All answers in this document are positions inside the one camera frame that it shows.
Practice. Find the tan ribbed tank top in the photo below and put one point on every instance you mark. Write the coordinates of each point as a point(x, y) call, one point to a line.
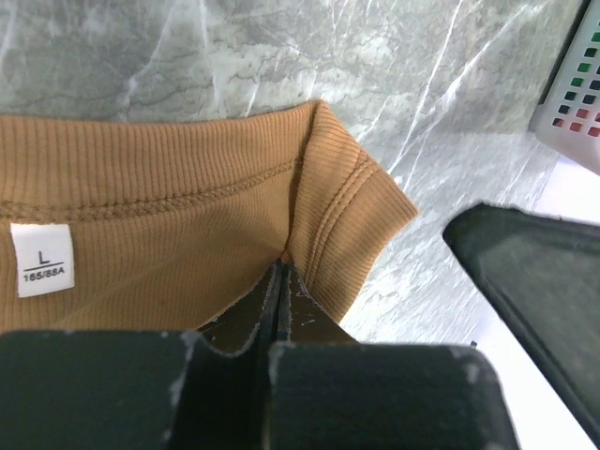
point(165, 226)

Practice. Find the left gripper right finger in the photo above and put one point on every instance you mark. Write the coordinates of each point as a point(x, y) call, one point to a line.
point(328, 391)

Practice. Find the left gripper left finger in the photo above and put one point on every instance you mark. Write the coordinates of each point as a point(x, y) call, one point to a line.
point(199, 389)

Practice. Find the white plastic laundry basket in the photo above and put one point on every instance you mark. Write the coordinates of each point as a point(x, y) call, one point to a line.
point(567, 119)

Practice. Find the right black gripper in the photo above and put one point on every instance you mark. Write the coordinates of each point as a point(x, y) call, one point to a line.
point(541, 275)

